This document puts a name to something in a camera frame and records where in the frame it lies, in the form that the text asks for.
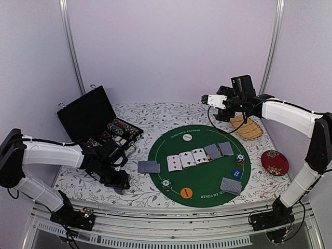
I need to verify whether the round green poker mat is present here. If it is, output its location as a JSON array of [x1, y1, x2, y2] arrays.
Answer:
[[148, 125, 251, 208]]

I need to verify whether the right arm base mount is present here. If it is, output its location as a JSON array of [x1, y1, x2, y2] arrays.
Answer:
[[248, 208, 295, 231]]

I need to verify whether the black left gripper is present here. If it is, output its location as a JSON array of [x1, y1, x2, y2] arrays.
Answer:
[[96, 161, 130, 190]]

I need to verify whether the three of diamonds card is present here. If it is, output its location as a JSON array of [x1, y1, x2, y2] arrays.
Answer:
[[167, 155, 183, 172]]

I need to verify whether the white dealer button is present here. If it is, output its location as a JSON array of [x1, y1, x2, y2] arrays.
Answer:
[[183, 134, 192, 142]]

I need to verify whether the aluminium frame post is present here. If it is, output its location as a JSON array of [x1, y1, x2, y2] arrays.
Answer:
[[259, 0, 285, 94], [59, 0, 86, 95]]

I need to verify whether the red floral round box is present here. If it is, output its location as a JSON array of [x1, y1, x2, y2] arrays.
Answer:
[[261, 150, 289, 176]]

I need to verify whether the floral patterned tablecloth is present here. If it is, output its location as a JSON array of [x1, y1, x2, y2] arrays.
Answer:
[[54, 103, 290, 208]]

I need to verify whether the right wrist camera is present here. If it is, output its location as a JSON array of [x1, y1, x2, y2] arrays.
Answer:
[[201, 94, 227, 109]]

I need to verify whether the grey card stack holder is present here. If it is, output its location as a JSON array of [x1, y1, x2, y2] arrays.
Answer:
[[114, 185, 130, 195]]

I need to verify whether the black poker chip case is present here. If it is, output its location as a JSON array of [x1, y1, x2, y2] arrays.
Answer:
[[57, 86, 143, 150]]

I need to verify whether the orange big blind button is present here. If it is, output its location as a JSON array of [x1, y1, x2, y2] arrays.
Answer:
[[180, 187, 193, 199]]

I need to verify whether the left aluminium frame post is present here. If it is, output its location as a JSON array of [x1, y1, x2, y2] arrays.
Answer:
[[59, 0, 86, 95]]

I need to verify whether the blue playing card deck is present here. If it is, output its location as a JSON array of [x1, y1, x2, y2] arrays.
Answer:
[[113, 136, 127, 146]]

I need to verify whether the round woven bamboo tray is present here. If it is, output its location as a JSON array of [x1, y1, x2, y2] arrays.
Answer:
[[230, 115, 264, 141]]

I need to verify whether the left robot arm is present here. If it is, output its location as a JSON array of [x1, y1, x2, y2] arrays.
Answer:
[[1, 129, 129, 225]]

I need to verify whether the multicolour poker chip stack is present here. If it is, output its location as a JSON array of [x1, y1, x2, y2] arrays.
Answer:
[[236, 154, 245, 165]]

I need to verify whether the face-down community card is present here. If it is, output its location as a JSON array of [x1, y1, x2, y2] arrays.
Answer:
[[218, 142, 234, 156], [204, 144, 223, 159]]

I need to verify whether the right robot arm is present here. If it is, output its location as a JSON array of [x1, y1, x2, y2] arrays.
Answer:
[[201, 75, 331, 226]]

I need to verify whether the blue small blind button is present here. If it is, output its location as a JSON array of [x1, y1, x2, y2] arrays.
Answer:
[[231, 169, 242, 179]]

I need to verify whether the aluminium front rail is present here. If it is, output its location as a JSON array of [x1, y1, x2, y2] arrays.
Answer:
[[23, 200, 324, 248]]

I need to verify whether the poker chip row right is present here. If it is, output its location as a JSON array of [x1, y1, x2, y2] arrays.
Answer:
[[106, 118, 141, 139]]

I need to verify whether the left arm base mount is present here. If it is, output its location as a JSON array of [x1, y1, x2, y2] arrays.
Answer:
[[50, 205, 95, 231]]

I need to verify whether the clubs face-up card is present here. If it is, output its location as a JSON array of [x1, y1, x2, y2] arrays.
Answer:
[[191, 148, 209, 165], [179, 151, 196, 169]]

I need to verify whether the right aluminium frame post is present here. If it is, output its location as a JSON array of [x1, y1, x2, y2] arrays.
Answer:
[[259, 0, 285, 94]]

